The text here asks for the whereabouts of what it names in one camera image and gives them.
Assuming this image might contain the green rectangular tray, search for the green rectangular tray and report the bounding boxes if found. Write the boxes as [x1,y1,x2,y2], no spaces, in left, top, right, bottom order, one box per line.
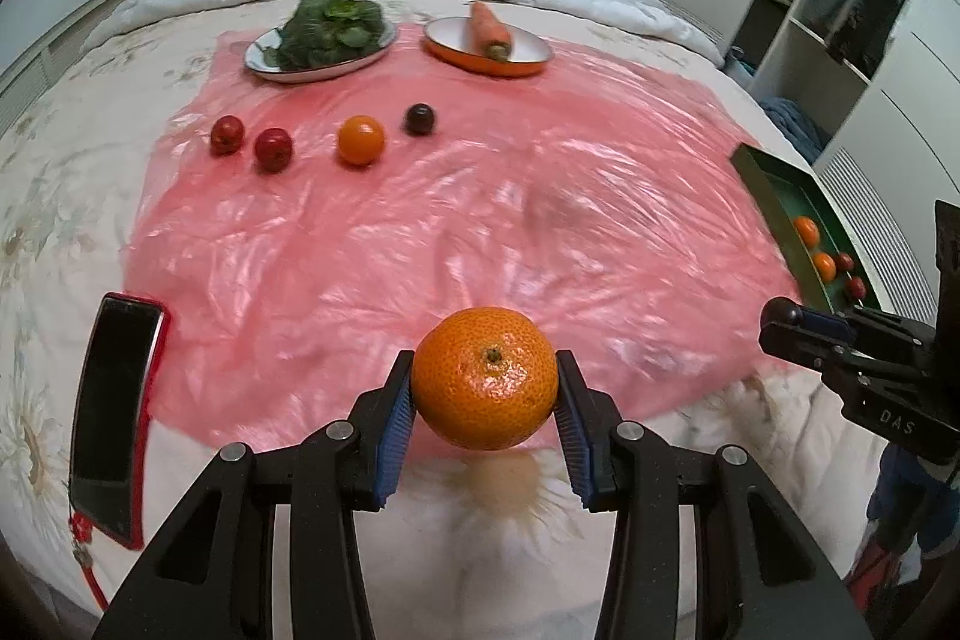
[731,145,882,312]

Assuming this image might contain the white plate blue rim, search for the white plate blue rim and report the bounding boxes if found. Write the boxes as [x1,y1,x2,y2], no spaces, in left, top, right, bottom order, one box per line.
[242,23,398,85]

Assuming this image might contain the blue gloved right hand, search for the blue gloved right hand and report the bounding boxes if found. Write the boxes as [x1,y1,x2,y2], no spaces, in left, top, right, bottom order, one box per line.
[867,443,958,559]

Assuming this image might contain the floral bed sheet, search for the floral bed sheet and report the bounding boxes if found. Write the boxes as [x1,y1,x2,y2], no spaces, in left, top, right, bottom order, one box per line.
[2,0,882,638]

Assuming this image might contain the dark plum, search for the dark plum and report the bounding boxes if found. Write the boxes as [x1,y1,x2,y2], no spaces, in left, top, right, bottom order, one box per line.
[404,103,436,136]

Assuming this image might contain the green leafy vegetable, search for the green leafy vegetable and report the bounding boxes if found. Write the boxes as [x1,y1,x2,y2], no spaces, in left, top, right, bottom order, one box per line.
[283,0,384,37]

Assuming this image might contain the pink plastic sheet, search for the pink plastic sheet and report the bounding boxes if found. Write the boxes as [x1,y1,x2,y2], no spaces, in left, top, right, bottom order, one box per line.
[124,26,796,448]

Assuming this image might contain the red apple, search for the red apple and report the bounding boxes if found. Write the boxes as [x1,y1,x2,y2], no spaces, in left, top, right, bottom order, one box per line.
[208,115,245,158]
[835,252,856,273]
[254,128,293,174]
[844,276,867,302]

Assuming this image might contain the white wardrobe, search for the white wardrobe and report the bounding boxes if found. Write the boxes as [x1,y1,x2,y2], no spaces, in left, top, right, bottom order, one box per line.
[662,0,958,321]

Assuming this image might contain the smartphone in red case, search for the smartphone in red case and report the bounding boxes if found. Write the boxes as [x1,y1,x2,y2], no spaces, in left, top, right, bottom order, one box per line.
[67,290,170,551]

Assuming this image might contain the blue folded towel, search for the blue folded towel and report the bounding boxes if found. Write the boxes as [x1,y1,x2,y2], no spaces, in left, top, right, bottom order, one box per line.
[760,97,830,164]

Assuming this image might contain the small back orange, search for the small back orange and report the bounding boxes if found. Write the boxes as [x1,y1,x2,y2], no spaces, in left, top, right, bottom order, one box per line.
[337,115,386,167]

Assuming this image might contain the orange rimmed plate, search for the orange rimmed plate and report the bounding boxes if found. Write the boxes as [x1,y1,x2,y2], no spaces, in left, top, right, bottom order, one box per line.
[423,16,555,78]

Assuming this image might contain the orange carrot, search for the orange carrot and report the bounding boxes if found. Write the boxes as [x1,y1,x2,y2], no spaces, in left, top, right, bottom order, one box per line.
[469,0,512,62]

